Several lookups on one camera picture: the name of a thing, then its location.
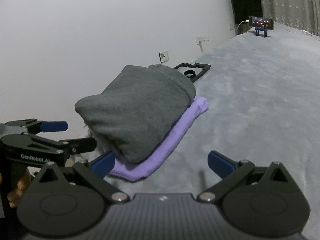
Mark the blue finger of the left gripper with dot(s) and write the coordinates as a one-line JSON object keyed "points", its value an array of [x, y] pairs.
{"points": [[53, 126]]}

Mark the white wall charger plug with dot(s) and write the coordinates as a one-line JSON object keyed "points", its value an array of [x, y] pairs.
{"points": [[201, 39]]}

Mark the person's left hand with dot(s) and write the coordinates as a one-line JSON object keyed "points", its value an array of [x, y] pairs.
{"points": [[15, 196]]}

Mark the black hanging garment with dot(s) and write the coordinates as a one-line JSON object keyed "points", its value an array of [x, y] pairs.
{"points": [[245, 0]]}

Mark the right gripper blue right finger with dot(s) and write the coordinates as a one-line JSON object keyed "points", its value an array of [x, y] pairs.
{"points": [[220, 164]]}

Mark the grey-blue bed blanket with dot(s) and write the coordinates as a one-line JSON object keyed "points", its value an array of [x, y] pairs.
{"points": [[263, 96]]}

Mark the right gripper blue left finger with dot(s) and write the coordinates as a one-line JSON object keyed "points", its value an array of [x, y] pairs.
{"points": [[103, 165]]}

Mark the black plastic frame holder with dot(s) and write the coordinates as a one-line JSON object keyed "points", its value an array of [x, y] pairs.
{"points": [[193, 71]]}

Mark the grey t-shirt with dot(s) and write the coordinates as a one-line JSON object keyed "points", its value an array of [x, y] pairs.
{"points": [[138, 108]]}

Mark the smartphone showing video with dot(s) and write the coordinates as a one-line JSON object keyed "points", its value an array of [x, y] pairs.
{"points": [[261, 22]]}

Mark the folded purple t-shirt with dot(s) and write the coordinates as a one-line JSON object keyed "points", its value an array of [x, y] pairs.
{"points": [[136, 171]]}

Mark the grey patterned curtain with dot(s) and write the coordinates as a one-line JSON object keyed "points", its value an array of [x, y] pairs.
{"points": [[300, 14]]}

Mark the white wall socket plate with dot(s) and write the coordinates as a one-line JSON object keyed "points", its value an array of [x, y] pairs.
{"points": [[163, 56]]}

